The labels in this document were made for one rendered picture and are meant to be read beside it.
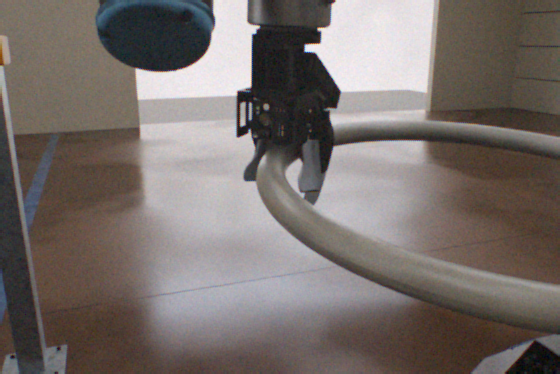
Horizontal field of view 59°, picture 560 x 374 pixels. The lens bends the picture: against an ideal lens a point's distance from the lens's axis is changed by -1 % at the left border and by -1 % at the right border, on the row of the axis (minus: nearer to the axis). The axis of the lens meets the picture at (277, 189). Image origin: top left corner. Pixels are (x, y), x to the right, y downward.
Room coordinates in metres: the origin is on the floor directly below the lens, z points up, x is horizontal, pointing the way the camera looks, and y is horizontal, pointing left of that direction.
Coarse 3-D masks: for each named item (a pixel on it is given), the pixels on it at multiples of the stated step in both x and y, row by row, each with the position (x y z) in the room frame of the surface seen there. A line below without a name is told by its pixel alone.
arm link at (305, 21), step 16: (256, 0) 0.53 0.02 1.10; (272, 0) 0.52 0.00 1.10; (288, 0) 0.52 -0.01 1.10; (304, 0) 0.52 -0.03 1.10; (320, 0) 0.53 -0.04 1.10; (256, 16) 0.53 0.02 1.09; (272, 16) 0.52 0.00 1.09; (288, 16) 0.52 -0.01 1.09; (304, 16) 0.52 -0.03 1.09; (320, 16) 0.53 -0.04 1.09; (272, 32) 0.54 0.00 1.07
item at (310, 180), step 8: (304, 144) 0.56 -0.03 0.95; (312, 144) 0.57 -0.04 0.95; (304, 152) 0.55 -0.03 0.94; (312, 152) 0.57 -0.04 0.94; (304, 160) 0.55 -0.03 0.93; (312, 160) 0.57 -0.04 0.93; (304, 168) 0.55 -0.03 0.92; (312, 168) 0.56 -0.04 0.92; (320, 168) 0.57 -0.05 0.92; (304, 176) 0.54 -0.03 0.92; (312, 176) 0.56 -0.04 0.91; (320, 176) 0.57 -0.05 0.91; (304, 184) 0.54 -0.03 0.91; (312, 184) 0.56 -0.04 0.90; (320, 184) 0.57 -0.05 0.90; (304, 192) 0.54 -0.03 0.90; (312, 192) 0.57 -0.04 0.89; (320, 192) 0.58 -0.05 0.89; (312, 200) 0.57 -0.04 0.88
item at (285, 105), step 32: (256, 32) 0.56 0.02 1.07; (288, 32) 0.53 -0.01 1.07; (320, 32) 0.55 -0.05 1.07; (256, 64) 0.53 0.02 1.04; (288, 64) 0.53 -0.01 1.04; (256, 96) 0.53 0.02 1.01; (288, 96) 0.51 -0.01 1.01; (320, 96) 0.57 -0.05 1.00; (256, 128) 0.54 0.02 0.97; (288, 128) 0.52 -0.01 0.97
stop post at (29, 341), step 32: (0, 64) 1.40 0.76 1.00; (0, 96) 1.41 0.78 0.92; (0, 128) 1.41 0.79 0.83; (0, 160) 1.40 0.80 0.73; (0, 192) 1.40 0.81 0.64; (0, 224) 1.39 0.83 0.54; (0, 256) 1.39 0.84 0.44; (32, 288) 1.42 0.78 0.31; (32, 320) 1.41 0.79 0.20; (32, 352) 1.40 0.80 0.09; (64, 352) 1.51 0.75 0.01
